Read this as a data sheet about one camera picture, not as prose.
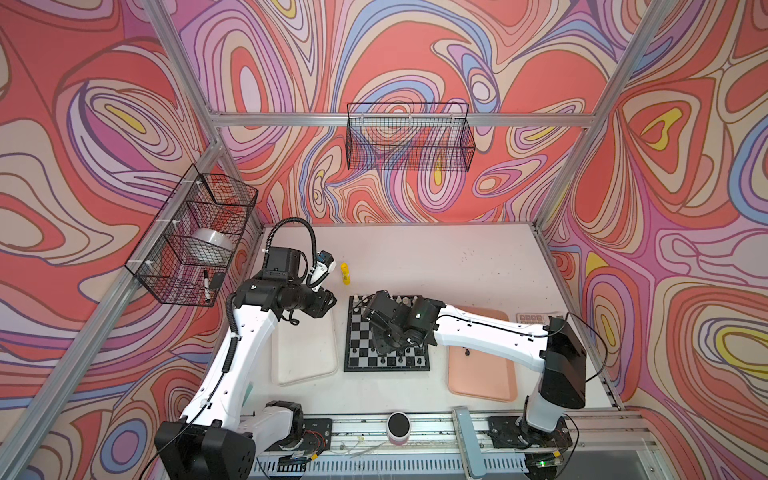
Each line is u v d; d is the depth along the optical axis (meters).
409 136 0.96
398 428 0.71
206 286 0.72
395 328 0.57
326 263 0.67
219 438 0.36
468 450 0.73
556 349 0.50
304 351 0.86
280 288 0.52
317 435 0.73
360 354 0.85
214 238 0.74
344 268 0.96
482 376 0.79
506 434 0.73
